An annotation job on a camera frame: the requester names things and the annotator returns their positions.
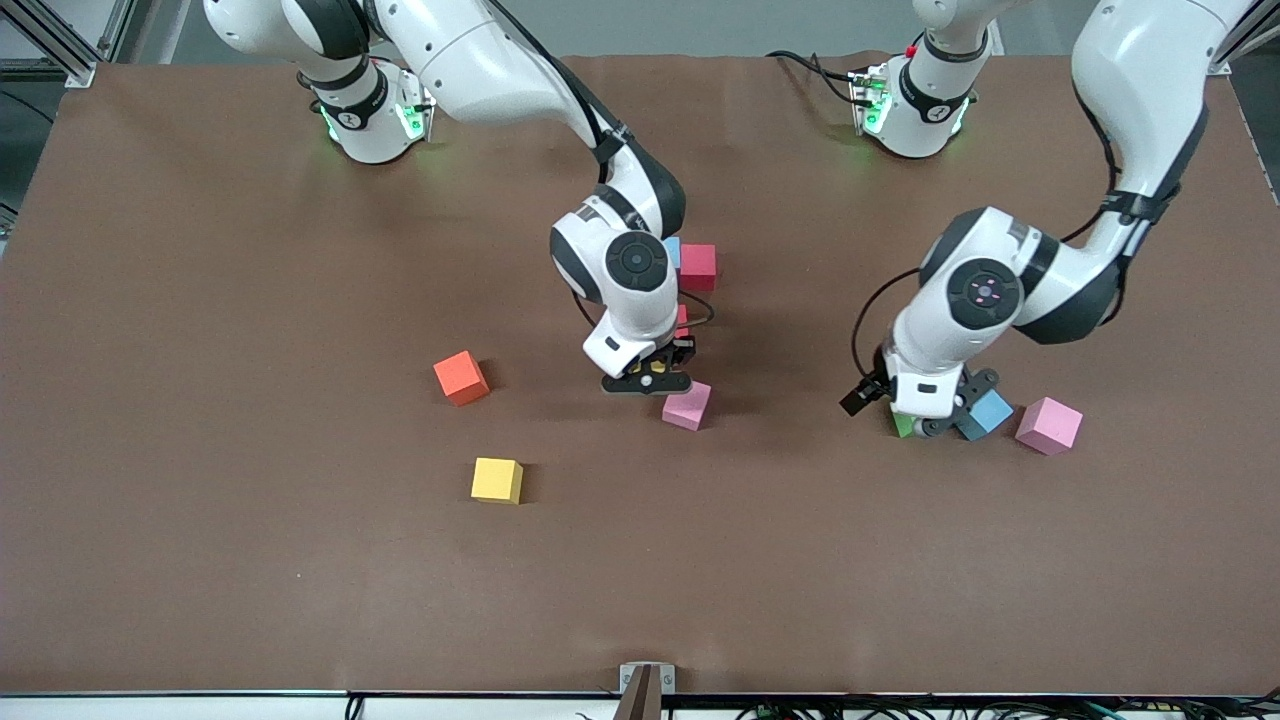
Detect pink foam cube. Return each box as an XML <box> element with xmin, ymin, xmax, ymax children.
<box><xmin>661</xmin><ymin>381</ymin><xmax>713</xmax><ymax>433</ymax></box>
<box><xmin>1015</xmin><ymin>396</ymin><xmax>1084</xmax><ymax>457</ymax></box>

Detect orange foam cube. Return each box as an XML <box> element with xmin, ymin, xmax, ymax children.
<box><xmin>433</xmin><ymin>350</ymin><xmax>491</xmax><ymax>407</ymax></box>

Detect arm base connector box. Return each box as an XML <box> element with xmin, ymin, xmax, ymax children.
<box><xmin>398</xmin><ymin>85</ymin><xmax>438</xmax><ymax>143</ymax></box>
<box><xmin>848</xmin><ymin>65</ymin><xmax>894</xmax><ymax>136</ymax></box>

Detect large table cover sheet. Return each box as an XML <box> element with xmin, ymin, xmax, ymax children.
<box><xmin>0</xmin><ymin>50</ymin><xmax>1280</xmax><ymax>696</ymax></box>

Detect black base power cable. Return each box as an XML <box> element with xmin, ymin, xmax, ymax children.
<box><xmin>765</xmin><ymin>48</ymin><xmax>861</xmax><ymax>106</ymax></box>

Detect grey metal table bracket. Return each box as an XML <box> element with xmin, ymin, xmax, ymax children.
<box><xmin>612</xmin><ymin>662</ymin><xmax>677</xmax><ymax>720</ymax></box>

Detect aluminium frame profile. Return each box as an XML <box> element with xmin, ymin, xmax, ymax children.
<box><xmin>0</xmin><ymin>0</ymin><xmax>136</xmax><ymax>89</ymax></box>
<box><xmin>1205</xmin><ymin>0</ymin><xmax>1280</xmax><ymax>77</ymax></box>

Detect white table edge rail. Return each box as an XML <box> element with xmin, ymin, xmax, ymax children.
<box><xmin>0</xmin><ymin>692</ymin><xmax>1280</xmax><ymax>720</ymax></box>

